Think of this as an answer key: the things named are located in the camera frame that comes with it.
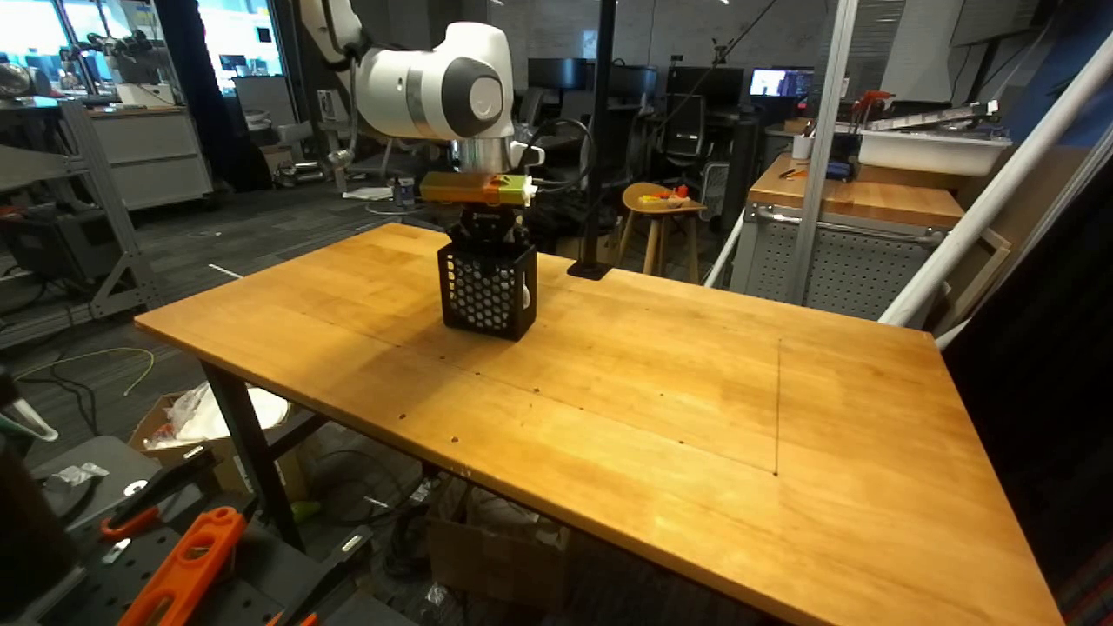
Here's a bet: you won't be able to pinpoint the white cabinet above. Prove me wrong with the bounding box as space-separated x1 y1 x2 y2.
91 104 218 211

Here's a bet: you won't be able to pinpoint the brown cardboard box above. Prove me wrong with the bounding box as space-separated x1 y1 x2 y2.
426 481 571 618

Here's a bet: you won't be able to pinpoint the white tray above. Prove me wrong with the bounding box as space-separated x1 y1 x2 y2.
856 120 1015 181

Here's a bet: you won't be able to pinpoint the white plastic bag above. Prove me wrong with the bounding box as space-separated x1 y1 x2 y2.
142 378 292 457

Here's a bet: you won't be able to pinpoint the black perforated box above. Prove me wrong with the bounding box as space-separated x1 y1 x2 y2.
436 236 543 344

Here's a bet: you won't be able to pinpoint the grey metal frame post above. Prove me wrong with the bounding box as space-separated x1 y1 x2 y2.
793 0 863 305

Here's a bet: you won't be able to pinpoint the yellow green wrist camera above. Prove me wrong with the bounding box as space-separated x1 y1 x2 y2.
418 171 540 211

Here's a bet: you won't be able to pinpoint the orange yellow toy pieces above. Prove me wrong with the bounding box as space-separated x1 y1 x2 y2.
637 183 691 211

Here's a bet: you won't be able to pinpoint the computer monitor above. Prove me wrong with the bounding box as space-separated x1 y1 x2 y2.
743 66 816 102

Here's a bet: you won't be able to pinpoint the grey metal shelf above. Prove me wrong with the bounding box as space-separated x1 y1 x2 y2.
0 96 167 352

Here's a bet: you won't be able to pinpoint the thin white pole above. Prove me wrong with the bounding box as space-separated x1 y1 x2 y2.
702 206 752 292

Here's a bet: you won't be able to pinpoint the wooden top workbench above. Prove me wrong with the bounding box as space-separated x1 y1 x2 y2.
728 153 1015 328

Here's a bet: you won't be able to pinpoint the orange spirit level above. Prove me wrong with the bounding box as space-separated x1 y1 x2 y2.
116 504 251 626

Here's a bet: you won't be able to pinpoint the blue panel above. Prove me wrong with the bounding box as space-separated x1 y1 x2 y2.
1001 0 1113 148

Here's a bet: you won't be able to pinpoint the black vertical stand pole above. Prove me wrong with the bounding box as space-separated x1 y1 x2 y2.
567 0 623 283

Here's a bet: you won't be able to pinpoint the black table leg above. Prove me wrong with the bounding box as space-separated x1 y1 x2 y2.
201 360 305 552

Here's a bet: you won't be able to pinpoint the round wooden stool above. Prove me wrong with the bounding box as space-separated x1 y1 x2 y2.
611 181 708 283

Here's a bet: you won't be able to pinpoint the white tube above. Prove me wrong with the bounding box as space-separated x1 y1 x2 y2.
933 137 1113 352
879 31 1113 329

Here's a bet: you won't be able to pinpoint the orange handled black clamp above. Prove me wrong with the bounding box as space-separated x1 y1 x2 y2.
98 457 218 545

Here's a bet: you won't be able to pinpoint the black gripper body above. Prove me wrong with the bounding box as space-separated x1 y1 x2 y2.
445 206 534 250

